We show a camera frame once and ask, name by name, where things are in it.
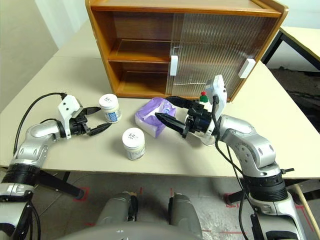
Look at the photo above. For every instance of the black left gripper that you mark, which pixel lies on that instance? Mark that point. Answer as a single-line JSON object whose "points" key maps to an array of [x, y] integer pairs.
{"points": [[78, 124]]}

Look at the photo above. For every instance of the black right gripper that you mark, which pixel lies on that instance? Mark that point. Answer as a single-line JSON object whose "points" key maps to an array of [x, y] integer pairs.
{"points": [[197, 120]]}

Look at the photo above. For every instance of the white bottle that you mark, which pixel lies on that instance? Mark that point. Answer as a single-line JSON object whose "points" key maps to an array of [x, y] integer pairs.
{"points": [[110, 107], [133, 142]]}

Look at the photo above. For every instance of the purple box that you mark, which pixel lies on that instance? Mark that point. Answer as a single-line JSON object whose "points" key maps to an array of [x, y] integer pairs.
{"points": [[150, 110]]}

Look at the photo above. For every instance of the snowman toy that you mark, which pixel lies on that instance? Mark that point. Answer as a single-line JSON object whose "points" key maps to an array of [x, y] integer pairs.
{"points": [[203, 98]]}

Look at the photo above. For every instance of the ribbed clear sliding door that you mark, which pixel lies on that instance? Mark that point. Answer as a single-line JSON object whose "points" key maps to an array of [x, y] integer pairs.
{"points": [[180, 37], [250, 37]]}

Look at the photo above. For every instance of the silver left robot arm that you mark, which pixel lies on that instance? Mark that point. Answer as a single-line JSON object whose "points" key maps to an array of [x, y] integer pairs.
{"points": [[37, 130]]}

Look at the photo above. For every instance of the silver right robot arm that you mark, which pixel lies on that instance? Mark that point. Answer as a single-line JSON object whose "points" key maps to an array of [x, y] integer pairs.
{"points": [[240, 130]]}

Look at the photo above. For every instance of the wooden cabinet shelf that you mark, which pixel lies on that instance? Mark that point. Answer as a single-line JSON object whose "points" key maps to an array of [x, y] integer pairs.
{"points": [[140, 56]]}

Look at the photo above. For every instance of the brown wooden cabinet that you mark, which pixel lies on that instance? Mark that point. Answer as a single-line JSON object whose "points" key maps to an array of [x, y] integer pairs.
{"points": [[100, 50]]}

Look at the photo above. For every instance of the grey robot left thigh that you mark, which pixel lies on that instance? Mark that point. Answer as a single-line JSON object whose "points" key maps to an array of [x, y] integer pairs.
{"points": [[117, 207]]}

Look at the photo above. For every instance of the grey robot thigh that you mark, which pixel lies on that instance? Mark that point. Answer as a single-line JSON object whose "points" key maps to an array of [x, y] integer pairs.
{"points": [[183, 212], [117, 207]]}

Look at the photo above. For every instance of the grey robot right thigh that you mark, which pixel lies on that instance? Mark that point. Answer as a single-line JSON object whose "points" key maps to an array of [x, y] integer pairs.
{"points": [[183, 212]]}

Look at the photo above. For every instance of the grey robot torso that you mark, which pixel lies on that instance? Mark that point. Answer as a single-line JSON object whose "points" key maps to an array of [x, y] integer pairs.
{"points": [[125, 232]]}

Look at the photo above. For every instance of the wooden stick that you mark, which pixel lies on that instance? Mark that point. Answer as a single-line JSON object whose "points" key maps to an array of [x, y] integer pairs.
{"points": [[306, 207]]}

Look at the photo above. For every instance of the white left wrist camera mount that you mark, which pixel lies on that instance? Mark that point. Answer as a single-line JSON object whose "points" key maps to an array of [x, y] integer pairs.
{"points": [[67, 106]]}

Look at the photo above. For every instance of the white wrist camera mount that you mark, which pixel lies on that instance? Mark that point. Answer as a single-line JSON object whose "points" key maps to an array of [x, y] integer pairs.
{"points": [[218, 87], [67, 106]]}

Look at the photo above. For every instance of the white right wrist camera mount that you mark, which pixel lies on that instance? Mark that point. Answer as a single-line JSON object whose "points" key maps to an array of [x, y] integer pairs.
{"points": [[218, 87]]}

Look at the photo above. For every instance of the beige table with black frame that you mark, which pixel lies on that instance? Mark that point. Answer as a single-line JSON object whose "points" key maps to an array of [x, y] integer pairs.
{"points": [[300, 40]]}

